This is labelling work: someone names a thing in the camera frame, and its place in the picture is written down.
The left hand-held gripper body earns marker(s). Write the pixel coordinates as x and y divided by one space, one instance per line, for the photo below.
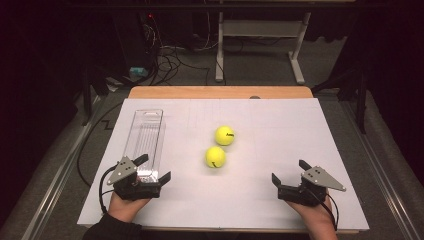
128 181

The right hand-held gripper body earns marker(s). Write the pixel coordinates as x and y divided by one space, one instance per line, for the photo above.
308 186

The clear plastic ball container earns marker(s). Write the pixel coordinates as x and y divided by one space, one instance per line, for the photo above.
147 144

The yellow tennis ball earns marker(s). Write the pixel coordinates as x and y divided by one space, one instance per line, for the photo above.
215 157
224 135

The person's left hand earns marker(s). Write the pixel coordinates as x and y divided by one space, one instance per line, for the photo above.
125 208

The person's right hand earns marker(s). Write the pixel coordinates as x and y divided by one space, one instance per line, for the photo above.
313 215

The white paper sheet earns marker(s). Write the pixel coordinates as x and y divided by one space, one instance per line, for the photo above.
233 186

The black metal stand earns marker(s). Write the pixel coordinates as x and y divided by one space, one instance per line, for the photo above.
90 90
353 90

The teal power adapter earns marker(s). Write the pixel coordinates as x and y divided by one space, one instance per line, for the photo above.
138 71

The wooden table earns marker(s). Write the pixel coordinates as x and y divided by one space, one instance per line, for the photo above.
220 92

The white metal desk frame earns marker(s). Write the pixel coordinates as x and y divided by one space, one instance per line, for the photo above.
263 30

